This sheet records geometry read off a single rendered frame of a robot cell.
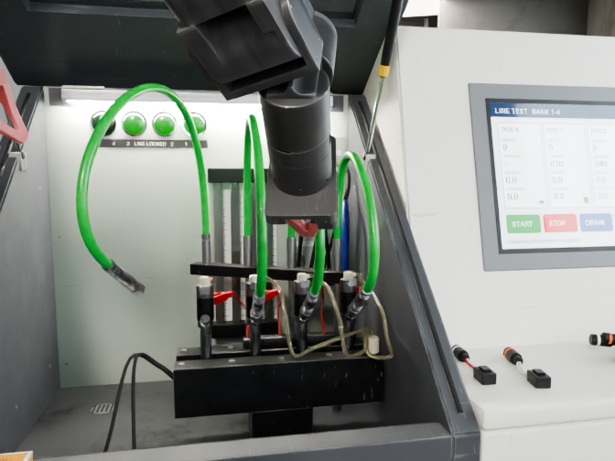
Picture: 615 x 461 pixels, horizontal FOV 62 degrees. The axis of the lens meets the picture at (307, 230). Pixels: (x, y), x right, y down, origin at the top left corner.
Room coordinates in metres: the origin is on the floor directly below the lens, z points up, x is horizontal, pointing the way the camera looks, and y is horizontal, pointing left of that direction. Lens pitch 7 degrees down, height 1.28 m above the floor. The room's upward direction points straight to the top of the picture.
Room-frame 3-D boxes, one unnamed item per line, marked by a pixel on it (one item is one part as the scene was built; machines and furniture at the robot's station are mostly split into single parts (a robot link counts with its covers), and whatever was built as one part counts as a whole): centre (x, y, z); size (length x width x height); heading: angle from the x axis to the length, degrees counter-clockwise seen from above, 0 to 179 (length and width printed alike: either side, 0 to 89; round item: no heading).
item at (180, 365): (0.84, 0.05, 0.91); 0.34 x 0.10 x 0.15; 100
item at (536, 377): (0.75, -0.33, 0.99); 0.12 x 0.02 x 0.02; 1
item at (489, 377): (0.76, -0.25, 0.99); 0.12 x 0.02 x 0.02; 6
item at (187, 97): (1.08, 0.21, 1.43); 0.54 x 0.03 x 0.02; 100
